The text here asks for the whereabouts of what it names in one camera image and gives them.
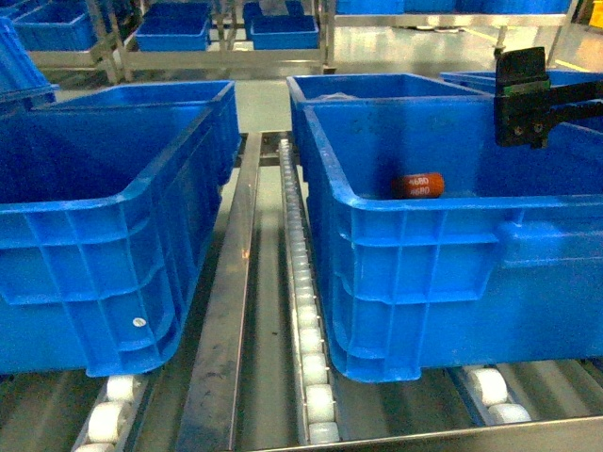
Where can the front right blue crate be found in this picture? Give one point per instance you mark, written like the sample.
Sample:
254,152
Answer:
505,266

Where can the tilted blue crate far left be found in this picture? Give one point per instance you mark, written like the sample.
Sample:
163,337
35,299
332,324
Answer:
23,86

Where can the orange cylindrical cap 4680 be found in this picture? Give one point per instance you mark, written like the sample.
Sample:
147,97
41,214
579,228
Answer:
429,185

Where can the far right blue crate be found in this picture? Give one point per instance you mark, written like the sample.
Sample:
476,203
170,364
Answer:
485,82

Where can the rear right blue crate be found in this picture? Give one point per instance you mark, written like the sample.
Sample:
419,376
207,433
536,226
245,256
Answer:
305,90

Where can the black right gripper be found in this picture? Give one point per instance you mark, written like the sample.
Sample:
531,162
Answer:
527,107

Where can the white roller track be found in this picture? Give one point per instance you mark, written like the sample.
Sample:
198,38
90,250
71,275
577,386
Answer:
315,399

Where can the background blue bin centre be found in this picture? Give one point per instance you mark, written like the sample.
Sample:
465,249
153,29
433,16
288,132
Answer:
268,29

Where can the metal shelf rack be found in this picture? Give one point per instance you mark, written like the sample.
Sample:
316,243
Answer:
195,402

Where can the rear left blue crate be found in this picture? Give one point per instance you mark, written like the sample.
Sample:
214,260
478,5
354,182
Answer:
219,96

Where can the background blue bin centre-left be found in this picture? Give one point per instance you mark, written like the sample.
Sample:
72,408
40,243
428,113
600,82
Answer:
175,27

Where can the front left blue crate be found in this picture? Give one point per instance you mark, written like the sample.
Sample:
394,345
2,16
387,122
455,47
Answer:
106,218

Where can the background blue bin left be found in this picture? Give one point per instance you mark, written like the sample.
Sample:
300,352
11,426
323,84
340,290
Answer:
56,26

